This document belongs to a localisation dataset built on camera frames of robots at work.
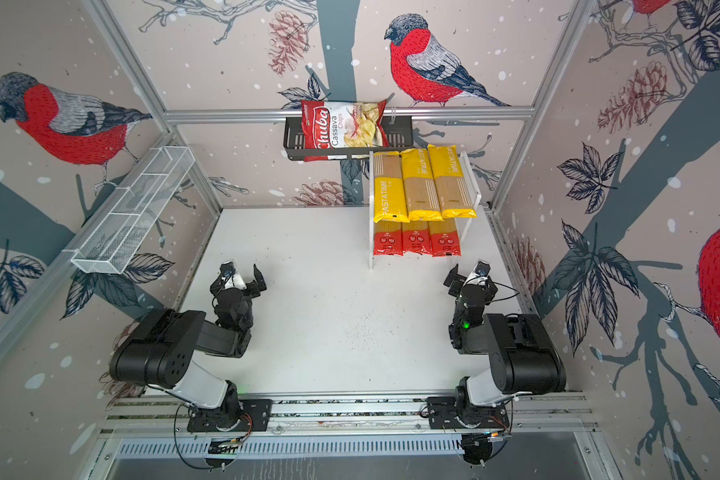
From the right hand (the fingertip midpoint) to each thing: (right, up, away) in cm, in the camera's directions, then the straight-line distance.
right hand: (469, 273), depth 89 cm
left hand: (-71, +1, -1) cm, 71 cm away
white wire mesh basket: (-93, +11, -18) cm, 95 cm away
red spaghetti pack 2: (-16, +11, -1) cm, 20 cm away
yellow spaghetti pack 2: (-17, +23, -13) cm, 31 cm away
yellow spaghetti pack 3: (-9, +24, -12) cm, 28 cm away
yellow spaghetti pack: (-25, +23, -13) cm, 37 cm away
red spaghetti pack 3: (-8, +11, -1) cm, 14 cm away
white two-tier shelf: (-30, +20, -13) cm, 38 cm away
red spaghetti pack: (-25, +11, -1) cm, 27 cm away
